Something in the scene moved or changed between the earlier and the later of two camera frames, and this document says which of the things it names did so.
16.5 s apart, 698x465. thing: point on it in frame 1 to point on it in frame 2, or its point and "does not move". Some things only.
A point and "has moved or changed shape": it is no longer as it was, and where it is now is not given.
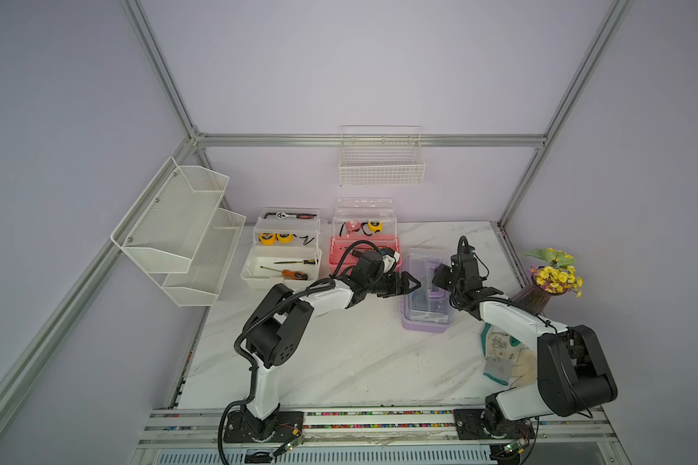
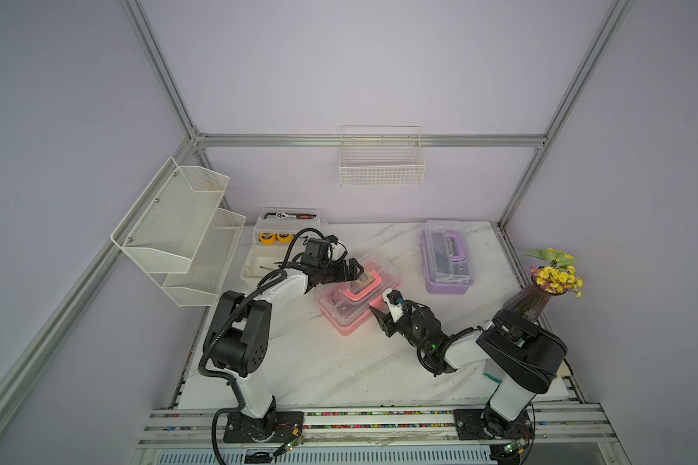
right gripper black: (440, 274) to (385, 323)
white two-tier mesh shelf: (176, 232) does not move
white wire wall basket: (381, 156) does not move
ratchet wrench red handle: (281, 215) does not move
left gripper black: (400, 288) to (343, 276)
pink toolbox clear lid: (364, 219) has moved or changed shape
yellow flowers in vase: (557, 278) does not move
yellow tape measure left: (267, 238) does not move
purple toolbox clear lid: (428, 306) to (448, 252)
